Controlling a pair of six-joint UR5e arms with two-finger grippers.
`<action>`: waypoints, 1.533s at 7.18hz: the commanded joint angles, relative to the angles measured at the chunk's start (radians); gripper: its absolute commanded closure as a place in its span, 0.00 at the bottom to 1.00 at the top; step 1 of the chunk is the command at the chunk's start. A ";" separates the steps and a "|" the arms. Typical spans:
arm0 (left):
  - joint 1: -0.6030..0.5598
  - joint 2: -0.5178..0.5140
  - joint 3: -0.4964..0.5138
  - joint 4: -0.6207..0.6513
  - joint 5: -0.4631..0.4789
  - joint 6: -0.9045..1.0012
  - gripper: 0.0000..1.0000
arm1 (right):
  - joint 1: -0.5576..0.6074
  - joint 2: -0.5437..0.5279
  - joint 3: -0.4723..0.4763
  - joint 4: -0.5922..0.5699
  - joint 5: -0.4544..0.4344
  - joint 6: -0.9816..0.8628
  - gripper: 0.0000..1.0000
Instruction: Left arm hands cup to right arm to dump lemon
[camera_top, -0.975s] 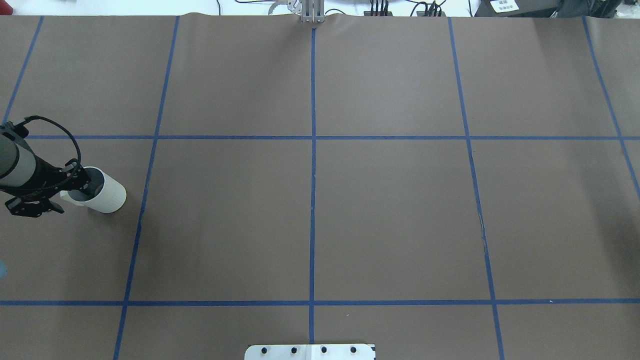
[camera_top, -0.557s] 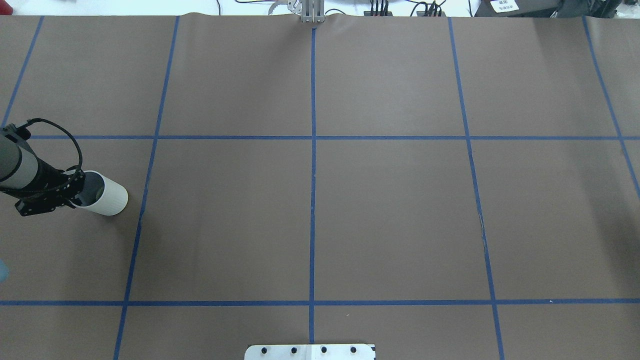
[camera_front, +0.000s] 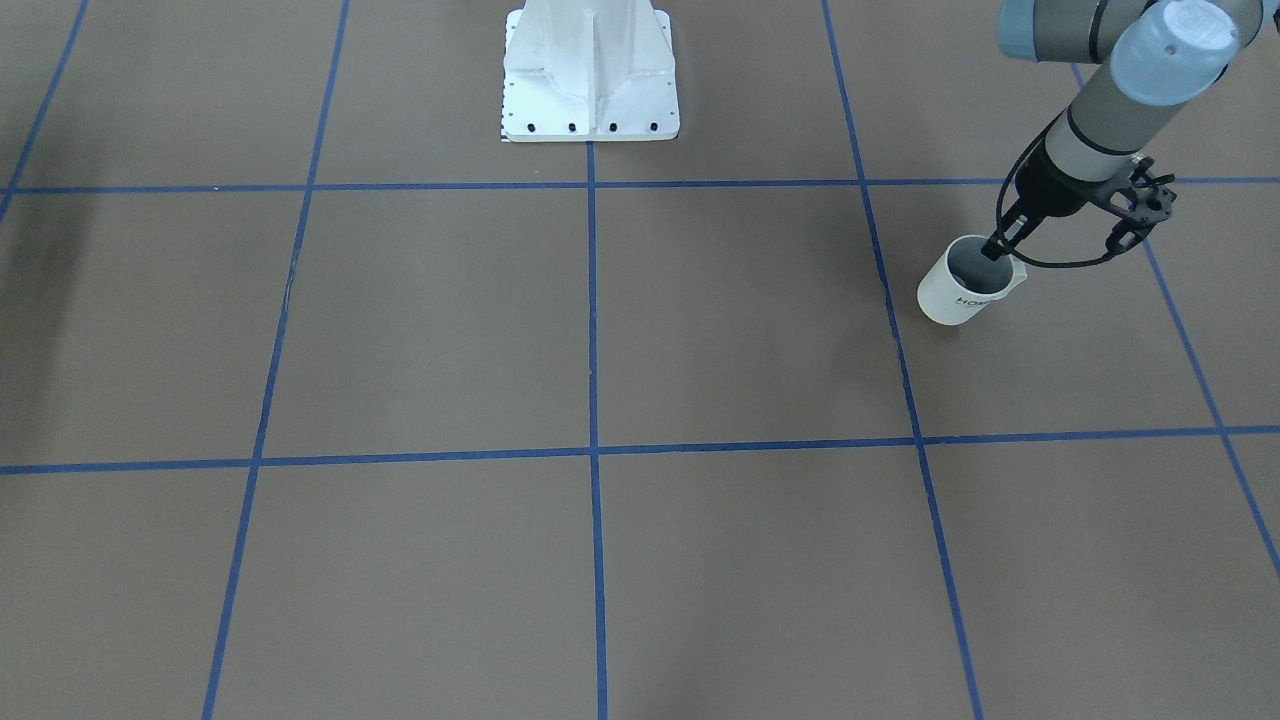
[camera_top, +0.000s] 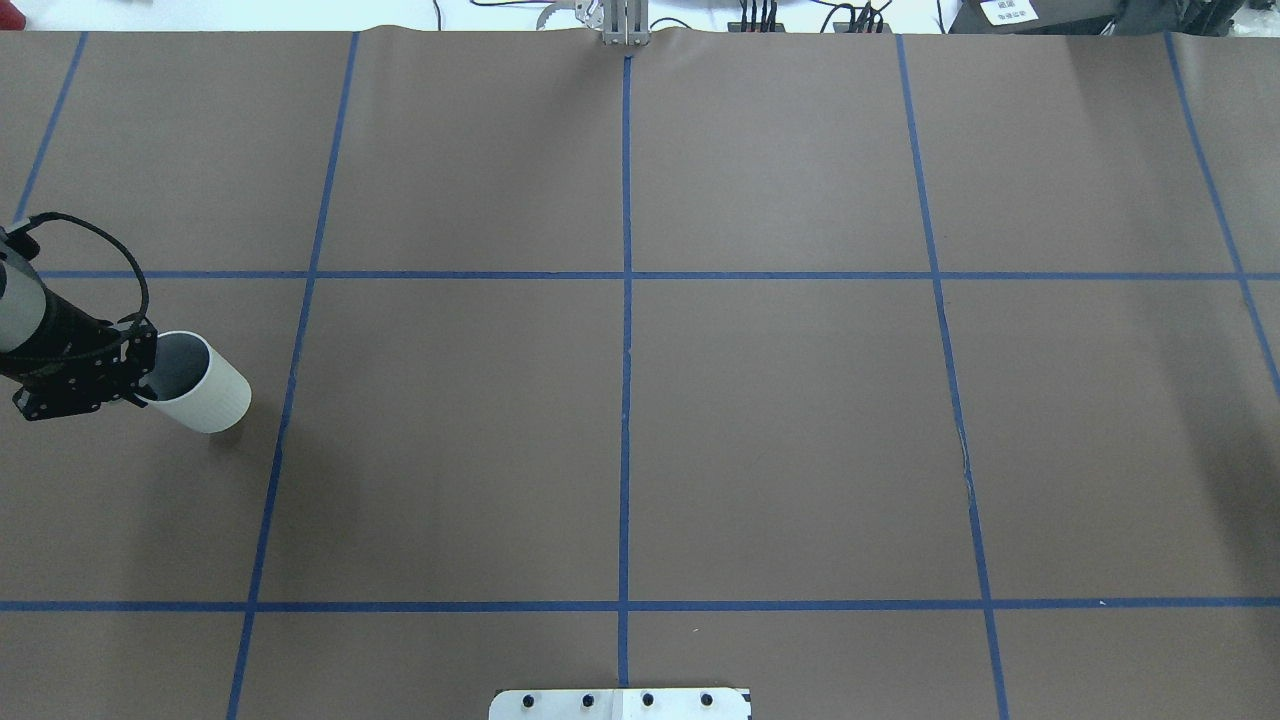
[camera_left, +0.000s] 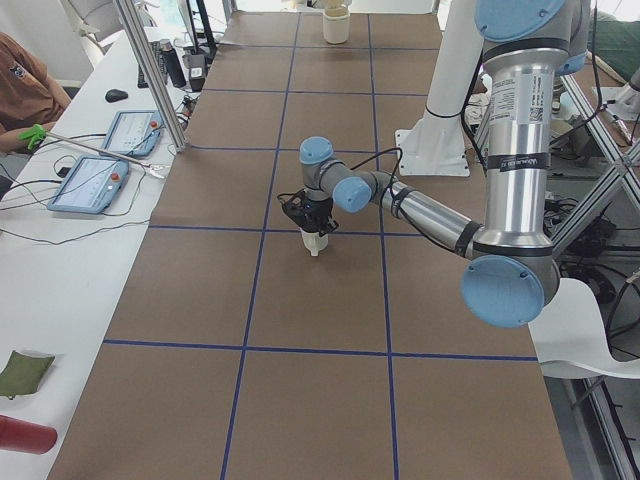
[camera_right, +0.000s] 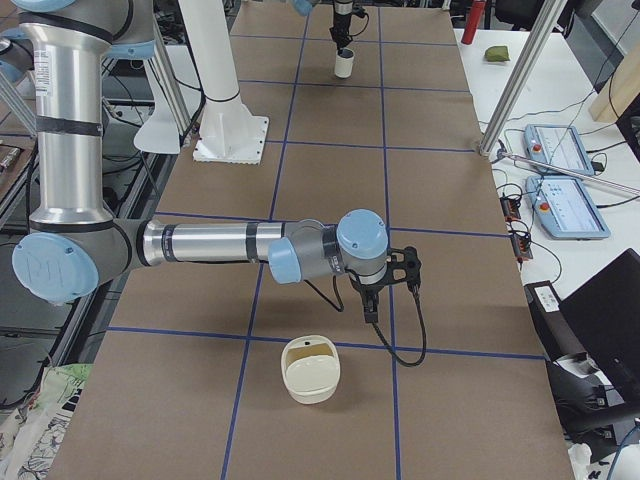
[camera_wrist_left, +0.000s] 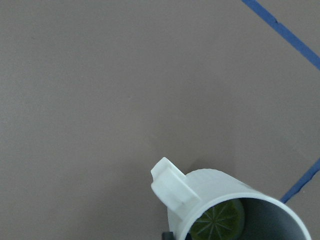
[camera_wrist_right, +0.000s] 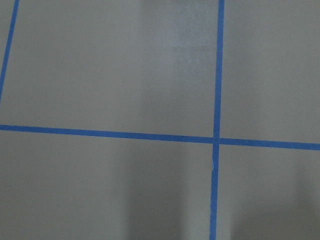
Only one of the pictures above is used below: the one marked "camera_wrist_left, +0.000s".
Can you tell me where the white ribbed plastic cup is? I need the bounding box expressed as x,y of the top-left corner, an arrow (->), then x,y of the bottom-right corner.
151,158 -> 311,240

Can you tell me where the green lemon slice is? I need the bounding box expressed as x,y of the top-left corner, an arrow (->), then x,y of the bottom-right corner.
189,199 -> 245,240

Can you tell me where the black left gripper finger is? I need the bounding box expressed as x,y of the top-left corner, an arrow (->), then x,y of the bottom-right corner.
161,231 -> 173,240

